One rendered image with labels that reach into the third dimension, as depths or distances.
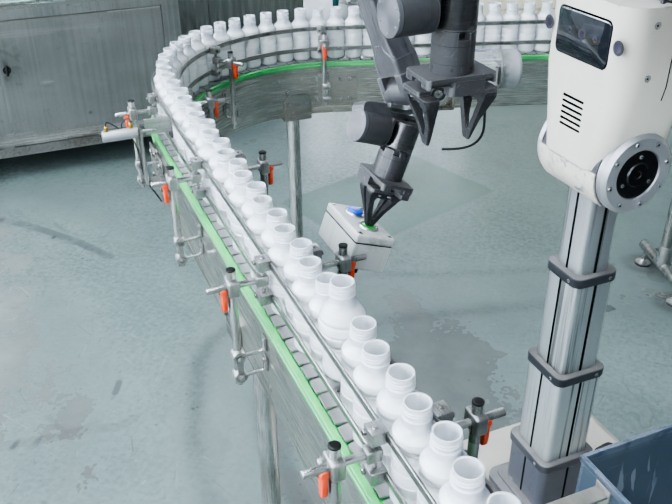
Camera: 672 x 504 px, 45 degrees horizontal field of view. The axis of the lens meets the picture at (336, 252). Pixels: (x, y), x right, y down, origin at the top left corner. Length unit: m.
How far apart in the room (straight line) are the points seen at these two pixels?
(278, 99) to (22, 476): 1.44
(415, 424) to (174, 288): 2.49
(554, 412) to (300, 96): 1.43
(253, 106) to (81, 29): 1.77
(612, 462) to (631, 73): 0.64
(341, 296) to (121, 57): 3.36
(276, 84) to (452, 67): 1.73
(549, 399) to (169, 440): 1.30
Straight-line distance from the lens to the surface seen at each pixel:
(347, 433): 1.19
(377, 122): 1.36
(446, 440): 0.99
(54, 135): 4.48
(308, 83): 2.79
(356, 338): 1.12
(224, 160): 1.65
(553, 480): 2.04
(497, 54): 2.77
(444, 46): 1.05
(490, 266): 3.54
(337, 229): 1.49
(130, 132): 2.08
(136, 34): 4.38
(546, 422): 1.93
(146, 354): 3.06
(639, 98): 1.50
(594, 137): 1.53
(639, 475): 1.41
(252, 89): 2.70
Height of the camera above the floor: 1.82
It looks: 30 degrees down
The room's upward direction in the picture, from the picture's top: straight up
